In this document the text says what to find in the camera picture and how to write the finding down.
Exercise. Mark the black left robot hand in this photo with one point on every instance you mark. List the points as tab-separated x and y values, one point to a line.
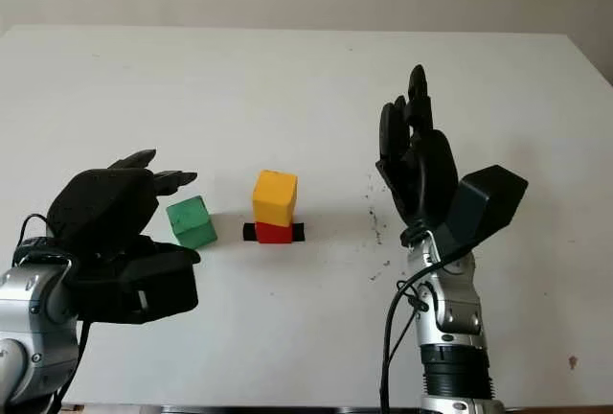
105	208

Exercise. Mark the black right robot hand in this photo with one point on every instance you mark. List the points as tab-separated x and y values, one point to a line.
426	179

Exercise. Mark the green wooden block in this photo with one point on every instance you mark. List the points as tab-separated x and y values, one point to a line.
191	222

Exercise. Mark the yellow wooden block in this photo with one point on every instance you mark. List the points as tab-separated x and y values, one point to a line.
274	198

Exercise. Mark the red wooden block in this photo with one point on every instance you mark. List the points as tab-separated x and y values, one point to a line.
273	235

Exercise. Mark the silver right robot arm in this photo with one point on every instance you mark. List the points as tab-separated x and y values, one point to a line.
455	332

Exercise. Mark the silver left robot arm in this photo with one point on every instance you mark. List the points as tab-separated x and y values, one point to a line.
33	318

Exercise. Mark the black tape strip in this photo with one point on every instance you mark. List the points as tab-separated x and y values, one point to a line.
249	232

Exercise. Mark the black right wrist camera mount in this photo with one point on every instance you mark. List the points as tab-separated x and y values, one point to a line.
488	203

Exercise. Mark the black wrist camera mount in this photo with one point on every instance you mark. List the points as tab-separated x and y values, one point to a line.
488	203
158	289

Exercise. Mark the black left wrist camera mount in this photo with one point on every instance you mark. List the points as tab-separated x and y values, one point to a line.
158	289

